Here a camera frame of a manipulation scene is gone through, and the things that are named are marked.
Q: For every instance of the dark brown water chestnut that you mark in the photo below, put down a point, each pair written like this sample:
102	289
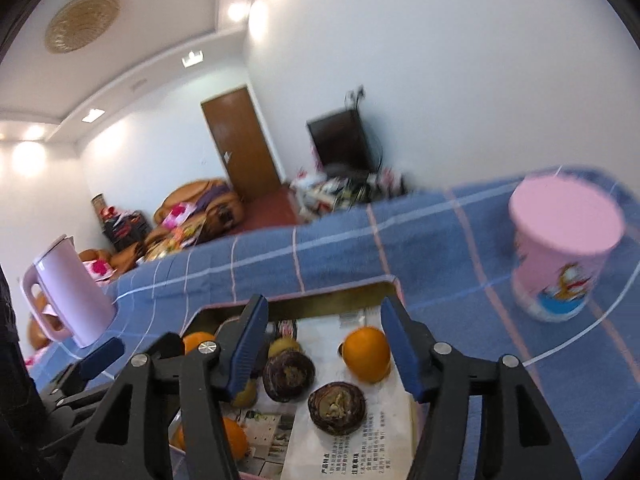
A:
289	370
336	407

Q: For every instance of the purple blanket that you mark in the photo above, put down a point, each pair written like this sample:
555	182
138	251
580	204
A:
215	195

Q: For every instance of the white television stand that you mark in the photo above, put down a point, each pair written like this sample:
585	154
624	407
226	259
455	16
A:
340	190

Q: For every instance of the square ceiling light panel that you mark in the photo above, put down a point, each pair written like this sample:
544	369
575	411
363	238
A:
92	114
192	58

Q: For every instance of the orange-brown leather sofa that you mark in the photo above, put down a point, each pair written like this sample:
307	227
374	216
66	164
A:
125	257

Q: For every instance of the pink cartoon cup with lid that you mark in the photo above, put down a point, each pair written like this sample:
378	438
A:
565	240

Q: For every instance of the metal tray with paper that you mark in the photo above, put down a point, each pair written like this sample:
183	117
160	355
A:
325	305

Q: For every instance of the blue checked cloth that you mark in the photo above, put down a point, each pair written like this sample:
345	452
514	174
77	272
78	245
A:
350	255

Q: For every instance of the small orange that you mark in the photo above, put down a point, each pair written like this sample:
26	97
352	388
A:
197	342
235	440

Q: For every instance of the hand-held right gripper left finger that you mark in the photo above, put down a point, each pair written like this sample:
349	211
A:
250	345

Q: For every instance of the orange-brown leather armchair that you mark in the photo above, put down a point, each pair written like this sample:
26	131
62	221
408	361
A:
205	210

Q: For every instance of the pink electric kettle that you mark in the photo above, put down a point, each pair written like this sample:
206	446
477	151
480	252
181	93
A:
70	290

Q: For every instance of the brown wooden door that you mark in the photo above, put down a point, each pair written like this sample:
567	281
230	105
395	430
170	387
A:
245	145

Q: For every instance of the cluttered coffee table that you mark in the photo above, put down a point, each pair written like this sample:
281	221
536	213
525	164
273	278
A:
170	242

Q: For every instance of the round golden ceiling medallion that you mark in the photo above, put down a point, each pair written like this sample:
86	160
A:
82	21

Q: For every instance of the pink floral pillow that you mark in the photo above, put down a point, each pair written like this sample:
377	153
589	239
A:
177	212

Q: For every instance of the yellow-brown longan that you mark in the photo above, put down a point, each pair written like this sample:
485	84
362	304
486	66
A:
285	347
245	395

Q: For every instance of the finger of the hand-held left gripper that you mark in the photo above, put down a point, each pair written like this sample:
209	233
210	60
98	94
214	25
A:
100	357

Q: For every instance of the printed paper leaflet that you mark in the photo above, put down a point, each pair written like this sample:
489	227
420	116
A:
350	455

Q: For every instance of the black television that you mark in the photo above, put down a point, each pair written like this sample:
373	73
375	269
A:
342	140

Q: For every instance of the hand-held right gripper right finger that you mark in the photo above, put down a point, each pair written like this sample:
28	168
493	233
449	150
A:
400	350

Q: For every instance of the large orange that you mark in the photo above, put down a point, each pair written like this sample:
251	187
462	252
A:
366	354

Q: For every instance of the dark clothing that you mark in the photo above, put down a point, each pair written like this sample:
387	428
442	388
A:
10	360

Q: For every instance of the dark clothes rack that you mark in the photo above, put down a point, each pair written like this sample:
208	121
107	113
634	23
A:
122	227

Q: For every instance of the wall power socket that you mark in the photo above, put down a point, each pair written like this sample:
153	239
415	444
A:
356	93

